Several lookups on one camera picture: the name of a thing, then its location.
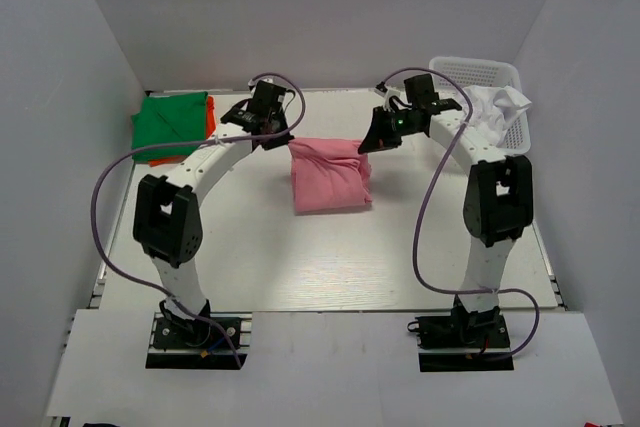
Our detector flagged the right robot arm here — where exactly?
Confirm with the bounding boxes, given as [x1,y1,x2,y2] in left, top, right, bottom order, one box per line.
[358,69,534,346]

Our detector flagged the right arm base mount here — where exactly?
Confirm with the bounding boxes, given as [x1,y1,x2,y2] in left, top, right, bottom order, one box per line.
[407,315,514,373]

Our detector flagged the pink t shirt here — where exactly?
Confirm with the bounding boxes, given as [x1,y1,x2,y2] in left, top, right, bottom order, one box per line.
[288,138,373,214]

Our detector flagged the white plastic basket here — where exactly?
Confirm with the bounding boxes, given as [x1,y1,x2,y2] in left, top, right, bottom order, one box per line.
[429,56,533,155]

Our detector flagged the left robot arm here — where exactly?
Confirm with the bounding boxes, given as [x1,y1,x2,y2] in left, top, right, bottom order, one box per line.
[133,80,293,346]

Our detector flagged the green folded t shirt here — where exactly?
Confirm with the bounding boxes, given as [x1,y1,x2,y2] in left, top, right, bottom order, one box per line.
[131,91,211,150]

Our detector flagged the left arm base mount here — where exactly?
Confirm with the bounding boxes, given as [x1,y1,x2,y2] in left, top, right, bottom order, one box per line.
[145,301,252,371]

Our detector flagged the white t shirt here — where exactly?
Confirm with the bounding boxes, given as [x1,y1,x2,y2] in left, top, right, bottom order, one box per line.
[463,85,532,147]

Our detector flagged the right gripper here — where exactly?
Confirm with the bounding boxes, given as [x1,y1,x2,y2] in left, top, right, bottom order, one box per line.
[360,105,422,154]

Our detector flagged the orange folded t shirt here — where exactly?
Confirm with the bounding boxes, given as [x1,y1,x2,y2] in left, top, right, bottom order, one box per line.
[148,95,216,167]

